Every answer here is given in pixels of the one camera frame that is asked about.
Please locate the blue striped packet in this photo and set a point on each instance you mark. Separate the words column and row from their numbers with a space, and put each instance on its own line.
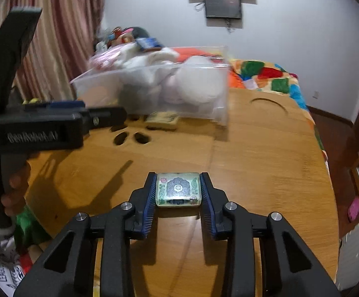
column 148, row 44

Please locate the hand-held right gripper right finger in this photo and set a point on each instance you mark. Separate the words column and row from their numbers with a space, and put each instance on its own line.
column 206, row 205

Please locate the orange puffer jacket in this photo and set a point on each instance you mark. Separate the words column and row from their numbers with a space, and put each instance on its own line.
column 194, row 52

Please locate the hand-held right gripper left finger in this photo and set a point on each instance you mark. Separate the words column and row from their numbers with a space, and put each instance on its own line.
column 150, row 205

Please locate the pink slipper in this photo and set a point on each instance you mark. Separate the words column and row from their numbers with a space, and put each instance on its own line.
column 354, row 209

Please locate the white plush toy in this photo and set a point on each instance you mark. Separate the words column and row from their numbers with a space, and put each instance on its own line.
column 194, row 86

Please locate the grey cushion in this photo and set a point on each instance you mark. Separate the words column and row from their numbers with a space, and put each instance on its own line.
column 139, row 31

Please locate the black white printed cloth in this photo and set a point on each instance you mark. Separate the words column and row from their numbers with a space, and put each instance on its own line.
column 9, row 272

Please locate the clear plastic storage box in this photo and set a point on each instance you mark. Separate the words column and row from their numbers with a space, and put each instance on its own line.
column 154, row 80

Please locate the person's left hand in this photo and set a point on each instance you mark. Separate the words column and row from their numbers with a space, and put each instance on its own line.
column 17, row 182

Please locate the wooden desktop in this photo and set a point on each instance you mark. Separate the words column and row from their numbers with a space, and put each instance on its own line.
column 259, row 161

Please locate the striped curtain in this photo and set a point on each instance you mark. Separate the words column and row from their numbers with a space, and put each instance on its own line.
column 58, row 37

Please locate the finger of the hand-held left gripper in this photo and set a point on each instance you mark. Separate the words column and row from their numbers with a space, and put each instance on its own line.
column 66, row 105
column 105, row 117

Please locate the green cloth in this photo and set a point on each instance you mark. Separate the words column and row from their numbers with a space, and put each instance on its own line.
column 31, row 225

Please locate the wall socket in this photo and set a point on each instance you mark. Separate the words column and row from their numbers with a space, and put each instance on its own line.
column 315, row 94

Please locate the colourful patchwork blanket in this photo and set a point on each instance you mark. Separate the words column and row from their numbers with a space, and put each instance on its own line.
column 275, row 80

